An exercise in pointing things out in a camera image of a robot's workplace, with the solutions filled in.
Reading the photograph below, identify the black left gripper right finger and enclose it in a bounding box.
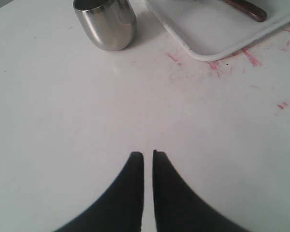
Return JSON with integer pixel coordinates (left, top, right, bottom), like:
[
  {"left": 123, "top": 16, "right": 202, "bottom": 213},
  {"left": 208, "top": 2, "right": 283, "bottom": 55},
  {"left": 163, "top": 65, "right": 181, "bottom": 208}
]
[{"left": 152, "top": 150, "right": 246, "bottom": 232}]

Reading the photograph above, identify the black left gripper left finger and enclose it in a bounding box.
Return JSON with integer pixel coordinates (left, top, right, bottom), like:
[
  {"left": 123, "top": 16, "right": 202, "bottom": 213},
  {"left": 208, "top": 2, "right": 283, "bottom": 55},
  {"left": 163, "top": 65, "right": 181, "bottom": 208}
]
[{"left": 57, "top": 152, "right": 144, "bottom": 232}]

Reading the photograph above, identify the brown wooden spoon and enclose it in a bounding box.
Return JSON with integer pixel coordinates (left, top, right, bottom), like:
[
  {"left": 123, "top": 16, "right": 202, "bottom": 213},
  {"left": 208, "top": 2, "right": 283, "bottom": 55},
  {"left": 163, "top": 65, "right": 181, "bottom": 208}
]
[{"left": 223, "top": 0, "right": 267, "bottom": 22}]

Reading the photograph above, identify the steel cup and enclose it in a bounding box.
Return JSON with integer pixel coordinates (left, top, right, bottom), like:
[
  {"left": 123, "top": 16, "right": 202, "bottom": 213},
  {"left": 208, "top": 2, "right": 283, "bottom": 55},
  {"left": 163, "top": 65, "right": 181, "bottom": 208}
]
[{"left": 73, "top": 0, "right": 137, "bottom": 51}]

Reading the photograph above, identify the white rectangular tray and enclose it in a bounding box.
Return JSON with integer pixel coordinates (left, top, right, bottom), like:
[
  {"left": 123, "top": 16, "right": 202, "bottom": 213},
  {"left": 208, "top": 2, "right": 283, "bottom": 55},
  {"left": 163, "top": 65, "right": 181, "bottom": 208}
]
[{"left": 144, "top": 0, "right": 290, "bottom": 61}]

